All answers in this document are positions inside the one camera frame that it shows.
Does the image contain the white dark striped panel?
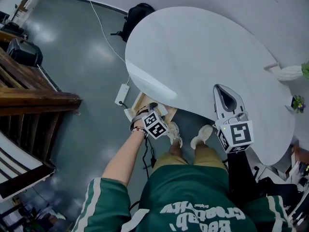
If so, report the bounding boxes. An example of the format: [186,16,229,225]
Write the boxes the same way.
[0,131,44,188]

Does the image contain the person's left forearm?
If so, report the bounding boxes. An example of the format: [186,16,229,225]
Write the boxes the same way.
[101,130,147,188]

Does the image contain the person's leg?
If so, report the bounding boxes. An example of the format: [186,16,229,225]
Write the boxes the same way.
[194,141,213,154]
[169,141,184,157]

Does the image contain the white floor cable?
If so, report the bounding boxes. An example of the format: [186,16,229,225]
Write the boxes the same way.
[89,0,131,86]

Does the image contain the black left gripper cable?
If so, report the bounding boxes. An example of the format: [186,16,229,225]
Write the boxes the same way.
[129,135,156,210]

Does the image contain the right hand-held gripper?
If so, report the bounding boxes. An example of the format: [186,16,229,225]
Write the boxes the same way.
[212,84,254,155]

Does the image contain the person's right white sneaker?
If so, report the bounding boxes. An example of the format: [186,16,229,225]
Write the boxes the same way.
[190,124,213,150]

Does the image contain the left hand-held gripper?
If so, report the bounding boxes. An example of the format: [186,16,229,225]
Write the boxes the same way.
[129,102,169,140]

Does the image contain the person's left leg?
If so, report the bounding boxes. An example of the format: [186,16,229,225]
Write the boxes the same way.
[169,141,184,157]

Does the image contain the person's right leg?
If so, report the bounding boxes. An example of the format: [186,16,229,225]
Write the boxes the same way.
[194,141,213,154]

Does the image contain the white power strip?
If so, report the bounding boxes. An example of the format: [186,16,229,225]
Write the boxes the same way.
[114,83,131,106]

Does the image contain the person's white sneaker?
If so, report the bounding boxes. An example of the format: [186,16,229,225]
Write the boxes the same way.
[190,124,213,150]
[166,121,183,148]

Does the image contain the white oval table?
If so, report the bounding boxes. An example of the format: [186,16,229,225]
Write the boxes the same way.
[125,6,296,166]

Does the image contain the white ribbed vase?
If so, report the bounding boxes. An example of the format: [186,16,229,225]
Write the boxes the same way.
[276,65,304,82]

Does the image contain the black bag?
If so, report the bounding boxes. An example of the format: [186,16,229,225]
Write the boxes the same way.
[6,38,43,67]

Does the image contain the brown wooden staircase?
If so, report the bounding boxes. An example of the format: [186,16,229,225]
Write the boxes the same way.
[0,30,83,200]

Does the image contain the person's green striped jersey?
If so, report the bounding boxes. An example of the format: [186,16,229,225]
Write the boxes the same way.
[72,164,294,232]

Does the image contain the person's khaki shorts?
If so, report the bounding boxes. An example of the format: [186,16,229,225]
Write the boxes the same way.
[153,146,227,173]

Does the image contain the black backpack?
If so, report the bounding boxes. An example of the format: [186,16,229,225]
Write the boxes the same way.
[110,2,155,43]

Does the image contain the purple flower potted plant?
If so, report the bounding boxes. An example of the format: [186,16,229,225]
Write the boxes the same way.
[284,95,306,114]

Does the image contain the person's right forearm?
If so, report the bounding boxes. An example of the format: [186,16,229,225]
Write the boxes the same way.
[226,151,256,198]

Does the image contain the person's left white sneaker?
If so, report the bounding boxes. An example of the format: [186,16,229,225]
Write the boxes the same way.
[166,121,183,148]

